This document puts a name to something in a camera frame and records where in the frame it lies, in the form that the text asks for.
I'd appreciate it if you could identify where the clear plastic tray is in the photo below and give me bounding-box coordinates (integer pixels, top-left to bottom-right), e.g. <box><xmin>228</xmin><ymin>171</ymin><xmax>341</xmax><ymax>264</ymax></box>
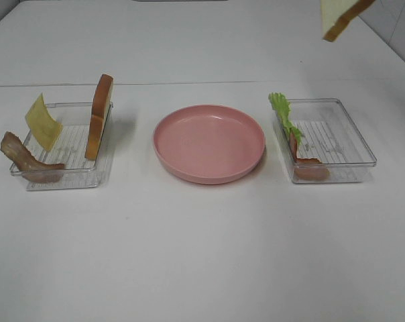
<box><xmin>9</xmin><ymin>102</ymin><xmax>115</xmax><ymax>191</ymax></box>
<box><xmin>272</xmin><ymin>98</ymin><xmax>377</xmax><ymax>184</ymax></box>

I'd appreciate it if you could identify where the bread slice sandwich base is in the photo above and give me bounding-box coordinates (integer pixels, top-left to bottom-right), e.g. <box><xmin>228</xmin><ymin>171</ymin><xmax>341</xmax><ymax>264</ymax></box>
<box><xmin>320</xmin><ymin>0</ymin><xmax>375</xmax><ymax>42</ymax></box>

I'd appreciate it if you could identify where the clear left plastic tray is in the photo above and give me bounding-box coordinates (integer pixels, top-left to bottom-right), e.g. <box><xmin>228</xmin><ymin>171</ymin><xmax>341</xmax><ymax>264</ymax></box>
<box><xmin>9</xmin><ymin>102</ymin><xmax>115</xmax><ymax>191</ymax></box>

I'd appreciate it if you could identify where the standing bread slice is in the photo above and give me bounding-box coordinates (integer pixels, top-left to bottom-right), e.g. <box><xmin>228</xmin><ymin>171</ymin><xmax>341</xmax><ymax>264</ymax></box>
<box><xmin>84</xmin><ymin>74</ymin><xmax>113</xmax><ymax>160</ymax></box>

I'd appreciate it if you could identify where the pink round plate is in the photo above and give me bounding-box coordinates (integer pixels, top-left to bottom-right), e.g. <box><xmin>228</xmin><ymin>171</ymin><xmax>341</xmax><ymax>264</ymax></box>
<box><xmin>153</xmin><ymin>105</ymin><xmax>266</xmax><ymax>184</ymax></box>

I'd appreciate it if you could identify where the clear right plastic tray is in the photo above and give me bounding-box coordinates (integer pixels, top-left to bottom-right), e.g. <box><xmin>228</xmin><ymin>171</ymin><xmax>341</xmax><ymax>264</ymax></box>
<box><xmin>272</xmin><ymin>98</ymin><xmax>377</xmax><ymax>184</ymax></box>

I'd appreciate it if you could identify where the yellow cheese slice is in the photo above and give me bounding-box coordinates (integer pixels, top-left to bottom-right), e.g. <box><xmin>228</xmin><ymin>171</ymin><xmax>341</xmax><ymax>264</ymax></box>
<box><xmin>25</xmin><ymin>93</ymin><xmax>62</xmax><ymax>152</ymax></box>

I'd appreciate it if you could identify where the tray bacon strip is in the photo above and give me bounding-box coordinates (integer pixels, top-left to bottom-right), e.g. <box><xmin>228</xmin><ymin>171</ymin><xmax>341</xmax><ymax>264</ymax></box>
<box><xmin>289</xmin><ymin>131</ymin><xmax>330</xmax><ymax>181</ymax></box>
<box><xmin>0</xmin><ymin>131</ymin><xmax>65</xmax><ymax>183</ymax></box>

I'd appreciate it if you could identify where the green lettuce leaf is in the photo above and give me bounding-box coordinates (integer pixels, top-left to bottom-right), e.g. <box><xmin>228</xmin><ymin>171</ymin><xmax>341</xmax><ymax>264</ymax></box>
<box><xmin>268</xmin><ymin>93</ymin><xmax>303</xmax><ymax>146</ymax></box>

